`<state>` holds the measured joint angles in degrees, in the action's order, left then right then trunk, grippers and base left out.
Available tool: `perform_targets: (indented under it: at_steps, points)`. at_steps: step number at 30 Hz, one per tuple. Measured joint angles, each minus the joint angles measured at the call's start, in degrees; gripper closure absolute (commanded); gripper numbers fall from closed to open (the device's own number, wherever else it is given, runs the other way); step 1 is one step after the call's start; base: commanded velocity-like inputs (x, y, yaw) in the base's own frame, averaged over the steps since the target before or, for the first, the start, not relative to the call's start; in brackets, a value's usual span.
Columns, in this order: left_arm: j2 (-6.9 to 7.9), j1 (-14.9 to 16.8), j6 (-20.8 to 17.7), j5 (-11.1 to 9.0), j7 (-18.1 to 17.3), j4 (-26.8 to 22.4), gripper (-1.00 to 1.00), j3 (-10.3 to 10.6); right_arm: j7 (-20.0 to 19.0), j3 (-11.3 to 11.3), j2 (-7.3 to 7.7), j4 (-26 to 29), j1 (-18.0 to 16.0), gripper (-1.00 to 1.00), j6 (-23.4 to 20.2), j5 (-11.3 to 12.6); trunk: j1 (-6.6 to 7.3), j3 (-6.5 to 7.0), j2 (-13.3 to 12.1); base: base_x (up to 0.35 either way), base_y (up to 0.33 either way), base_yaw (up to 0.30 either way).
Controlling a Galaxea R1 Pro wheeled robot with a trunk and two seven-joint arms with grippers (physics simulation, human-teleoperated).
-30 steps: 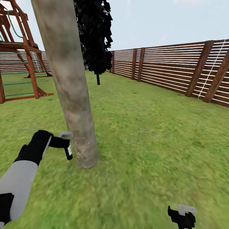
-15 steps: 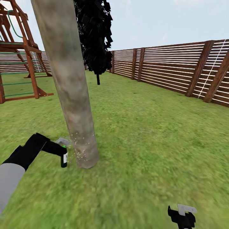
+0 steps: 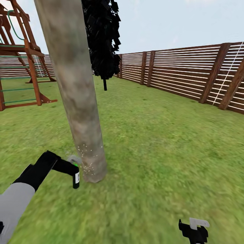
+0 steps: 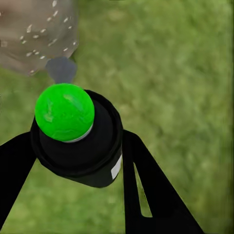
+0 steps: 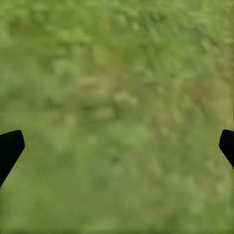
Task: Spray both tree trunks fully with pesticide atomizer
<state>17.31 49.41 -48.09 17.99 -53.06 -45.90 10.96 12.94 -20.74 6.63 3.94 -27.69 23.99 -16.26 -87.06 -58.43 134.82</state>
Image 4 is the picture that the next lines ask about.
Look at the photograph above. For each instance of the tree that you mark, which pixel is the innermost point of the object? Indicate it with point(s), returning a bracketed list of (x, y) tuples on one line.
[(55, 36)]

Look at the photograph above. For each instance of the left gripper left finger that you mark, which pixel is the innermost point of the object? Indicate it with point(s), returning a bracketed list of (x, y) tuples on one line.
[(17, 158)]

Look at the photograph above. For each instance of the pesticide atomizer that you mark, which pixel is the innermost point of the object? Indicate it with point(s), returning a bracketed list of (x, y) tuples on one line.
[(76, 133)]

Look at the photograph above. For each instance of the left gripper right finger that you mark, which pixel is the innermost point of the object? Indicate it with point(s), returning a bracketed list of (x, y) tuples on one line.
[(170, 214)]

